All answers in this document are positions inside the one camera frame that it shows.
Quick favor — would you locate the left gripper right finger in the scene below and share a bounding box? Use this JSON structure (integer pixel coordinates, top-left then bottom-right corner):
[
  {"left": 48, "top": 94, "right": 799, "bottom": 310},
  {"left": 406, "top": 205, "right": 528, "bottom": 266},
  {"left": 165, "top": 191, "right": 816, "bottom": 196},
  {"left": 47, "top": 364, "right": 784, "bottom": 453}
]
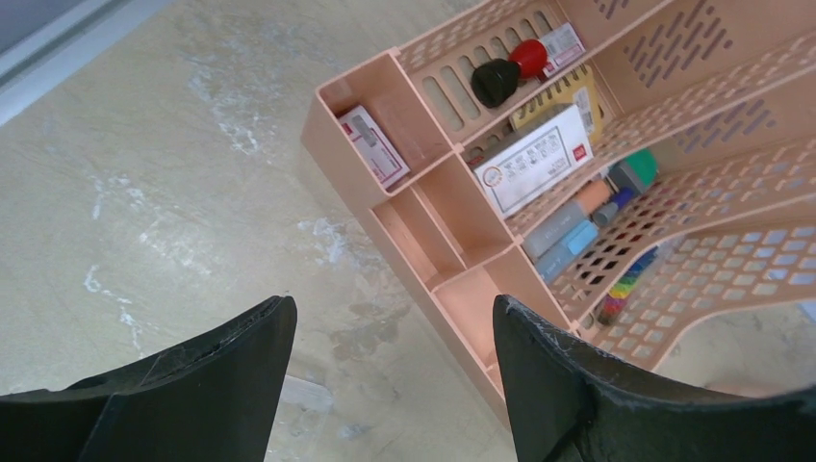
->
[{"left": 493, "top": 295, "right": 815, "bottom": 461}]

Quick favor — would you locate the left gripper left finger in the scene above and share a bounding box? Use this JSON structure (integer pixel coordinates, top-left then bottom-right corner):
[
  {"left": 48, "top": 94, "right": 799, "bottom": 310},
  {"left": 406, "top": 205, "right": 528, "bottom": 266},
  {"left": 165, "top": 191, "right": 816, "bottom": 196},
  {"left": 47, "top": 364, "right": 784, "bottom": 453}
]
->
[{"left": 1, "top": 295, "right": 297, "bottom": 461}]

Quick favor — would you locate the colour chart card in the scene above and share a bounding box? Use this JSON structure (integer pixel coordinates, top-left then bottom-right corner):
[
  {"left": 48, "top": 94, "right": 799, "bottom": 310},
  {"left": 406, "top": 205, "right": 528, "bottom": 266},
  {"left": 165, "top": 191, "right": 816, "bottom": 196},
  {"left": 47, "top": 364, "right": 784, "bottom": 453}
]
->
[{"left": 597, "top": 247, "right": 658, "bottom": 326}]

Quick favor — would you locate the blue grey marker tube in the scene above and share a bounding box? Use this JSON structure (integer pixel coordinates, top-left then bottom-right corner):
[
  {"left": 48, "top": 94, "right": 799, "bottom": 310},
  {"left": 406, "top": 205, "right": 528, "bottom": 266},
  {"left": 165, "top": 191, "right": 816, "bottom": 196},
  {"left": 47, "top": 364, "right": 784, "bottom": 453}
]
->
[{"left": 535, "top": 219, "right": 599, "bottom": 283}]

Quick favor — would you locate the white orange box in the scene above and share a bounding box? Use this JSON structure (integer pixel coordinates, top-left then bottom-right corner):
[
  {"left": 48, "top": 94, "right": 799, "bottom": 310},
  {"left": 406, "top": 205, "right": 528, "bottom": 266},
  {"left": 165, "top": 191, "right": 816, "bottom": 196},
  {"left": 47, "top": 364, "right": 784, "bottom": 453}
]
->
[{"left": 469, "top": 104, "right": 594, "bottom": 218}]

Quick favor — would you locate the green capped tube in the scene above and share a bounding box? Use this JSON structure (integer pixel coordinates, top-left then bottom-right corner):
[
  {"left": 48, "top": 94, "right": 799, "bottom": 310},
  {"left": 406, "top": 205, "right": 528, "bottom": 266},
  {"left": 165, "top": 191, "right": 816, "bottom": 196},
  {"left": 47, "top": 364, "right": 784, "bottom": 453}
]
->
[{"left": 522, "top": 148, "right": 658, "bottom": 261}]

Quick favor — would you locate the orange plastic file organizer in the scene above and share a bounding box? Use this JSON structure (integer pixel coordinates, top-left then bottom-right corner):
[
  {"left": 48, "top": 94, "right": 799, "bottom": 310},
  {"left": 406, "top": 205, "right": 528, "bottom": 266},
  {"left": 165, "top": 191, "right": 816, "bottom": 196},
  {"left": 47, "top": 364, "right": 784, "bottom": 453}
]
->
[{"left": 301, "top": 1, "right": 815, "bottom": 420}]

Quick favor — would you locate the small red white box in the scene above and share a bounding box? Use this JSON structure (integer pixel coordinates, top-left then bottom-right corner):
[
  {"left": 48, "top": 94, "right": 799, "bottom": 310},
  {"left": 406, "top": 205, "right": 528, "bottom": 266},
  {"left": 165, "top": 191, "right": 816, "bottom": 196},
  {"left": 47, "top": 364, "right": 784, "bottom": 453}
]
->
[{"left": 339, "top": 105, "right": 411, "bottom": 189}]

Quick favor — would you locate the red black rubber bulb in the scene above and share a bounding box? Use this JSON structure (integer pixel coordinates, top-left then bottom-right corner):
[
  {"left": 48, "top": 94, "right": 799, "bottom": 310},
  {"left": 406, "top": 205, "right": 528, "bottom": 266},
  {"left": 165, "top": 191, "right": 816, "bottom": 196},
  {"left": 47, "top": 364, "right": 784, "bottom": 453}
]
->
[{"left": 471, "top": 39, "right": 548, "bottom": 109}]

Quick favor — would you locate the aluminium frame rail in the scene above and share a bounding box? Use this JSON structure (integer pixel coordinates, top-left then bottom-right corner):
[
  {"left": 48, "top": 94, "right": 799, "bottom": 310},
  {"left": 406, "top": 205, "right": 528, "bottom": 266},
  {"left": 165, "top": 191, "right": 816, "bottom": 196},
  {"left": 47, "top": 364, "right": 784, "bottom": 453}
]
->
[{"left": 1, "top": 0, "right": 169, "bottom": 124}]

